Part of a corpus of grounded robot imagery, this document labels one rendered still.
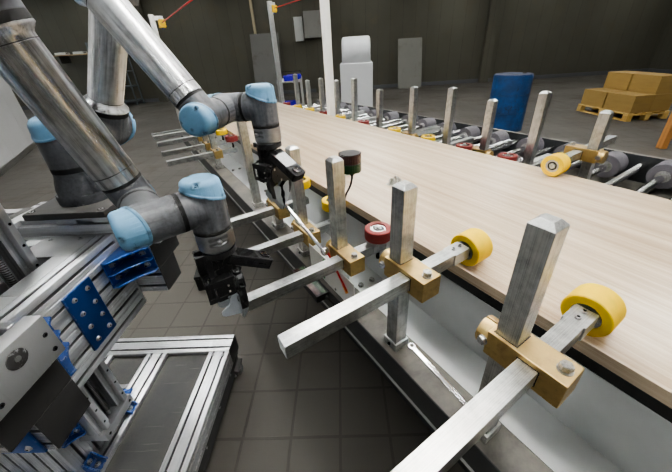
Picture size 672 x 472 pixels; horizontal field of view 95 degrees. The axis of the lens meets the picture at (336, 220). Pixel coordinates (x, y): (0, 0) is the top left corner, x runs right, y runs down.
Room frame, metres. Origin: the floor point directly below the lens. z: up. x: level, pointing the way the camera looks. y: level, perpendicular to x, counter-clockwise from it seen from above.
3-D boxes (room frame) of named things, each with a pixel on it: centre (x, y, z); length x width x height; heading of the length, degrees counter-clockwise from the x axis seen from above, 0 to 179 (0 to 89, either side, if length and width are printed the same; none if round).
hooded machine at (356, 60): (7.29, -0.65, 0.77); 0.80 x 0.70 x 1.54; 177
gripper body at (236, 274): (0.55, 0.26, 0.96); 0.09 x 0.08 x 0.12; 121
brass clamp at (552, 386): (0.31, -0.28, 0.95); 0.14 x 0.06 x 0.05; 31
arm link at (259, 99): (0.89, 0.18, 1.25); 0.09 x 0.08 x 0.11; 80
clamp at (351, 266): (0.73, -0.02, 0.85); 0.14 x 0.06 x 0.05; 31
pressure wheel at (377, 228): (0.78, -0.12, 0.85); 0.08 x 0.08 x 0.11
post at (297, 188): (0.97, 0.12, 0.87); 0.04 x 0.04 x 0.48; 31
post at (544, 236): (0.32, -0.26, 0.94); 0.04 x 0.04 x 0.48; 31
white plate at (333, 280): (0.77, 0.03, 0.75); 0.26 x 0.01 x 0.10; 31
